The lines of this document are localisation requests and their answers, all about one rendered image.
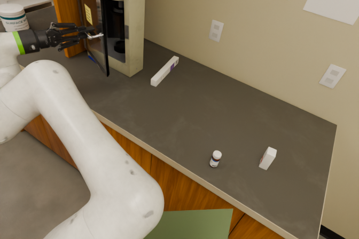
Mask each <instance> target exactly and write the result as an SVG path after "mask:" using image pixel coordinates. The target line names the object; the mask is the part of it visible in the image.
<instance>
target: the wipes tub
mask: <svg viewBox="0 0 359 239"><path fill-rule="evenodd" d="M0 18H1V21H2V23H3V26H4V28H5V31H6V32H12V31H19V30H26V29H30V27H29V24H28V21H27V17H26V14H25V10H24V7H23V6H21V5H19V4H5V5H1V6H0Z"/></svg>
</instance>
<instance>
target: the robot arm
mask: <svg viewBox="0 0 359 239"><path fill-rule="evenodd" d="M50 23H51V26H50V28H48V29H42V30H35V32H34V31H33V30H32V29H26V30H19V31H12V32H5V33H0V144H4V143H6V142H8V141H10V140H11V139H13V138H14V137H15V136H16V135H17V134H18V133H19V132H20V131H21V130H22V129H23V128H24V127H25V126H26V125H28V124H29V123H30V122H31V121H32V120H33V119H35V118H36V117H37V116H38V115H40V114H41V115H42V116H43V117H44V118H45V120H46V121H47V122H48V123H49V125H50V126H51V127H52V129H53V130H54V132H55V133H56V134H57V136H58V137H59V139H60V140H61V142H62V143H63V144H64V146H65V147H66V149H67V151H68V152H69V154H70V156H71V157H72V159H73V161H74V162H75V164H76V166H77V168H78V169H79V171H80V173H81V175H82V177H83V179H84V181H85V183H86V184H87V186H88V188H89V190H90V194H91V197H90V200H89V202H88V203H87V204H86V205H85V206H84V207H82V208H81V209H80V210H78V212H77V213H75V214H73V215H72V216H71V217H69V218H68V219H66V220H65V221H63V222H62V223H60V224H59V225H58V226H57V227H55V228H54V229H53V230H52V231H51V232H49V233H48V234H47V236H46V237H45V238H44V239H143V238H144V237H145V236H146V235H147V234H148V233H150V232H151V231H152V230H153V229H154V228H155V227H156V225H157V224H158V223H159V221H160V219H161V217H162V214H163V210H164V203H165V202H164V196H163V192H162V189H161V187H160V186H159V184H158V183H157V182H156V181H155V180H154V179H153V178H152V177H151V176H150V175H149V174H148V173H147V172H146V171H145V170H144V169H143V168H142V167H141V166H140V165H139V164H138V163H137V162H136V161H135V160H134V159H133V158H132V157H131V156H130V155H129V154H128V153H127V152H126V151H125V150H124V149H123V148H122V147H121V146H120V145H119V144H118V143H117V141H116V140H115V139H114V138H113V137H112V136H111V135H110V133H109V132H108V131H107V130H106V129H105V127H104V126H103V125H102V123H101V122H100V121H99V119H98V118H97V117H96V115H95V114H94V113H93V112H92V110H91V109H90V107H89V106H88V104H87V103H86V101H85V100H84V98H83V97H82V95H81V94H80V92H79V90H78V89H77V87H76V85H75V83H74V81H73V80H72V78H71V76H70V74H69V72H68V71H67V69H66V68H65V67H64V66H62V65H61V64H59V63H57V62H55V61H51V60H38V61H35V62H32V63H31V64H29V65H28V66H27V67H26V68H25V69H23V70H21V68H20V66H19V63H18V61H17V56H19V55H23V54H29V53H35V52H39V51H40V48H41V49H45V48H49V47H55V48H57V50H58V51H61V50H63V49H65V48H68V47H70V46H73V45H76V44H79V43H80V39H84V38H88V37H87V35H86V34H85V33H84V32H87V31H88V32H89V33H90V34H91V35H92V36H93V35H96V34H95V33H94V31H93V30H95V29H94V27H93V26H90V27H85V26H79V27H77V25H76V24H75V23H56V22H53V21H51V22H50ZM54 28H67V29H63V30H55V29H54ZM77 31H78V32H79V33H78V35H74V36H64V37H63V35H66V34H70V33H74V32H77ZM66 41H69V42H66ZM62 42H66V43H63V44H60V45H58V44H59V43H62Z"/></svg>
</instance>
